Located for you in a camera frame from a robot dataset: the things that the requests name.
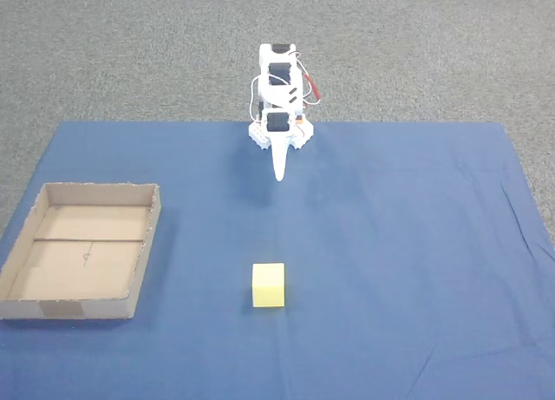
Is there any yellow foam block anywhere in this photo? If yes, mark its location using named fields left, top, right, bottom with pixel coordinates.
left=251, top=262, right=286, bottom=309

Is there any shallow cardboard box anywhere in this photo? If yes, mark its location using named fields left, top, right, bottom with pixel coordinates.
left=0, top=182, right=163, bottom=321

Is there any blue cloth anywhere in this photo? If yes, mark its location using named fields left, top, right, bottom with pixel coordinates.
left=0, top=121, right=555, bottom=400

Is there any white cable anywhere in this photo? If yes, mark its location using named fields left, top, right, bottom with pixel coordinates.
left=249, top=75, right=263, bottom=124

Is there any red cable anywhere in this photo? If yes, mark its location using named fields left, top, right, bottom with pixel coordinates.
left=302, top=71, right=324, bottom=105

